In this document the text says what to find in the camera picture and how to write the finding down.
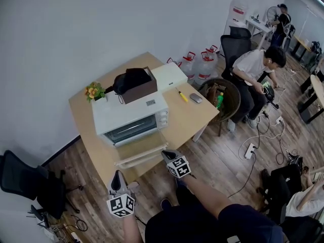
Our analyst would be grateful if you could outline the round wooden table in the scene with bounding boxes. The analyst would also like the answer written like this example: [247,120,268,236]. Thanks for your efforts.
[298,74,324,125]

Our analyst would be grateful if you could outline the brown box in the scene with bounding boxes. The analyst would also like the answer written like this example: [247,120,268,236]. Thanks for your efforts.
[120,66,158,105]

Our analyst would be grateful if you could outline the standing fan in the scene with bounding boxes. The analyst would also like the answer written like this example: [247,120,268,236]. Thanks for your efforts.
[265,6,280,25]

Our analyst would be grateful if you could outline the yellow screwdriver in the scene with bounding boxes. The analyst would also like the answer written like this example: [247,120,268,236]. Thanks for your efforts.
[175,87,189,103]

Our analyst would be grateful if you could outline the person's right forearm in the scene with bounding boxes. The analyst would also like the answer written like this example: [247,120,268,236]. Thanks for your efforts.
[183,175,234,220]

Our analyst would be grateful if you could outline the wooden desk black legs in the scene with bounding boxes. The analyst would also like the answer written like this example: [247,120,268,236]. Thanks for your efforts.
[291,35,313,62]

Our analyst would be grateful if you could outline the potted orange flowers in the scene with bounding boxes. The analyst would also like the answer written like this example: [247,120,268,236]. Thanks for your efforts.
[84,81,108,104]

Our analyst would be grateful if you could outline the grey computer mouse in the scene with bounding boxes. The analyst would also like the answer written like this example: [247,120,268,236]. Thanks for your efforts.
[189,93,204,104]

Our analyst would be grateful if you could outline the light wooden table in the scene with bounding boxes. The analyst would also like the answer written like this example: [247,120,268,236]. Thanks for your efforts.
[68,52,220,187]

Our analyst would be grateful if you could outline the white flat box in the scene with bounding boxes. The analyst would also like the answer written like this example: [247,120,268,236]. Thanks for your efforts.
[150,62,189,94]

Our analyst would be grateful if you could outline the dark wicker chair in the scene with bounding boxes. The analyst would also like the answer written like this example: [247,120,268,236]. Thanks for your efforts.
[198,77,242,137]

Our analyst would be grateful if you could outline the clear water jug red cap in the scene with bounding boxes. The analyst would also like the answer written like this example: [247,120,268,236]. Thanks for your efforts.
[166,57,183,68]
[206,45,219,61]
[193,50,219,86]
[180,51,196,81]

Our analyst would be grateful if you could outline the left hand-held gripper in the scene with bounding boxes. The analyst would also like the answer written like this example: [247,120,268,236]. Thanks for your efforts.
[106,170,136,218]

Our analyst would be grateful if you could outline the black bag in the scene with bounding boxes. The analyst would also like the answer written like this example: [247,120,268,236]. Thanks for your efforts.
[112,67,153,96]

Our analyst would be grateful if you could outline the person's left forearm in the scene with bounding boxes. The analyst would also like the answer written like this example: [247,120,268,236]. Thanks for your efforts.
[122,215,144,243]

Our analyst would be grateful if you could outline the black mesh office chair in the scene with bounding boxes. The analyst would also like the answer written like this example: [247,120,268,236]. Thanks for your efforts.
[0,149,85,220]
[220,26,254,81]

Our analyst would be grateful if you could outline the person's left shoe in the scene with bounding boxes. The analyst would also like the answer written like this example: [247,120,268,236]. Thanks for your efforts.
[160,198,173,211]

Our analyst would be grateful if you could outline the person's dark clothing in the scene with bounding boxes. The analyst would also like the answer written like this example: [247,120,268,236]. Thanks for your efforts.
[144,185,285,243]

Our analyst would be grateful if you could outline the green bottle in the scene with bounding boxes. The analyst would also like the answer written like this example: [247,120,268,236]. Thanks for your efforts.
[215,92,225,110]

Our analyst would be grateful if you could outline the white side table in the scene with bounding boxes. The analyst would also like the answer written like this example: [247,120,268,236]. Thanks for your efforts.
[245,16,274,51]

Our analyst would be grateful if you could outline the white water dispenser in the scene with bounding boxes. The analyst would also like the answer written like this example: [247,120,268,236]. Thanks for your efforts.
[222,0,250,35]

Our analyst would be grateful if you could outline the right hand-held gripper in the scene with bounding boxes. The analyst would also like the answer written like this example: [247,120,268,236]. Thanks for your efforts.
[161,149,191,179]

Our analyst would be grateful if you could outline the black helmet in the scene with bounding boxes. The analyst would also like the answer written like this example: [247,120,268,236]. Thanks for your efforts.
[261,77,275,102]

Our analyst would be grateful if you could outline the white toaster oven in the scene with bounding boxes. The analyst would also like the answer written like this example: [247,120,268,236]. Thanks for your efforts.
[91,91,170,147]

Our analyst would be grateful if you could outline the black router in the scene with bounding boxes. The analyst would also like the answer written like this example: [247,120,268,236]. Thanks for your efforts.
[26,204,50,229]

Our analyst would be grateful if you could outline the brown bag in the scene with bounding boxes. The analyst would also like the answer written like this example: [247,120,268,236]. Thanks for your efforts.
[206,83,224,104]

